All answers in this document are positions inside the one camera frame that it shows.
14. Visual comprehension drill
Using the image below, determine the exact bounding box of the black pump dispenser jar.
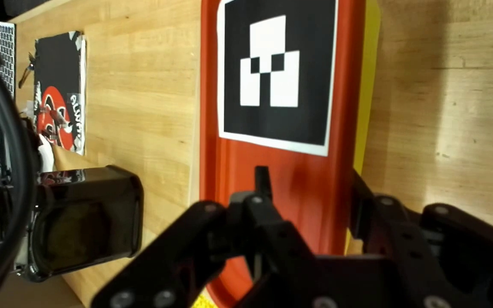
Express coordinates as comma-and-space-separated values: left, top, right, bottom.
14, 165, 146, 283

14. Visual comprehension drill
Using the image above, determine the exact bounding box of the thick black cable loop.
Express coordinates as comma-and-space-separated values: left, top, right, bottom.
0, 32, 45, 308

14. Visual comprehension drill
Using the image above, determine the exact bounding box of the black red magazine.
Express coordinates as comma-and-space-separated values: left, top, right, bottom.
17, 30, 89, 158

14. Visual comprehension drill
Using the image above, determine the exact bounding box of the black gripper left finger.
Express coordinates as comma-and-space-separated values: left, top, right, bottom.
91, 167, 317, 308

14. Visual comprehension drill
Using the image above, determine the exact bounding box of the red lid with marker tag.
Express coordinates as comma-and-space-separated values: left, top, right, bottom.
199, 0, 368, 308

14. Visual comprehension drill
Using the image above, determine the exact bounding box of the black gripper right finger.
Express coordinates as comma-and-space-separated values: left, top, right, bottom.
348, 170, 493, 308

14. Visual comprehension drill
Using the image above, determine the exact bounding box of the grey keyboard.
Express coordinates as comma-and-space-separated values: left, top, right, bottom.
0, 21, 19, 100

